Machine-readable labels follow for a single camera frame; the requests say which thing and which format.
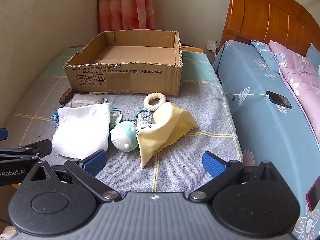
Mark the pale yellow cloth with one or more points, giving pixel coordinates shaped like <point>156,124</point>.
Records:
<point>170,125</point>

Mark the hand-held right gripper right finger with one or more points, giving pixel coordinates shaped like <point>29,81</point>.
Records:
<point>212,165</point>

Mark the pink patterned curtain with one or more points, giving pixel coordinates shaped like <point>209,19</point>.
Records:
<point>125,5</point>

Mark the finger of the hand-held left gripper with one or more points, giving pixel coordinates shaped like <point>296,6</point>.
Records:
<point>3,133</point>
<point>37,148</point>

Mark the cream printed pouch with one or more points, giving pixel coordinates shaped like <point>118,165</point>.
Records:
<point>143,127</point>

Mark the teal brocade sachet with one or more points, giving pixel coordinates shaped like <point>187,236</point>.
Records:
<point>115,121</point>

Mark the red smartphone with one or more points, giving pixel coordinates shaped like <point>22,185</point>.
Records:
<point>315,197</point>

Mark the white fluffy object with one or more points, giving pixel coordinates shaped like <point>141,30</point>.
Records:
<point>6,231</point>

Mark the black smartphone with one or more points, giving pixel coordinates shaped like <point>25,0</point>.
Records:
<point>280,99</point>

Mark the bed with blue floral sheet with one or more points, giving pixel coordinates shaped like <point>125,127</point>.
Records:
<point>262,130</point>

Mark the grey green checked blanket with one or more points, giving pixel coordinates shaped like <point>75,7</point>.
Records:
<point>187,155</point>

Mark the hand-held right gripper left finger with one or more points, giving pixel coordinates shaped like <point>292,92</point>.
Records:
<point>96,161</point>

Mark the pink floral pillow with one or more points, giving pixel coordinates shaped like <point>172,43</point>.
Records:
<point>297,75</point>

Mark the white cloth pouch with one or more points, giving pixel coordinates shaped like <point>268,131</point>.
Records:
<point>80,130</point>

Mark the wooden bedside table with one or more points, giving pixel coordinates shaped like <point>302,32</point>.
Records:
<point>191,48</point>

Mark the brown knitted scrunchie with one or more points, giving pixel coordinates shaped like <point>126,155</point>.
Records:
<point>67,95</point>

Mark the blue floral pillow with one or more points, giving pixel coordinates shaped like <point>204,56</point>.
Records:
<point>265,57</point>
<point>313,55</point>

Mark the blue white plush toy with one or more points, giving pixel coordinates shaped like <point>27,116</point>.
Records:
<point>123,135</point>

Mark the brown cardboard box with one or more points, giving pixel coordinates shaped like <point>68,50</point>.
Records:
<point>125,80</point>

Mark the cream knitted scrunchie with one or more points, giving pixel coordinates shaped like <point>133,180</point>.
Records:
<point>146,102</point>

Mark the wooden bed headboard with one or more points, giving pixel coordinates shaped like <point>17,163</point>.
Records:
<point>262,12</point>

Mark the white wall plug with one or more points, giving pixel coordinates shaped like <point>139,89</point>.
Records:
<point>212,45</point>

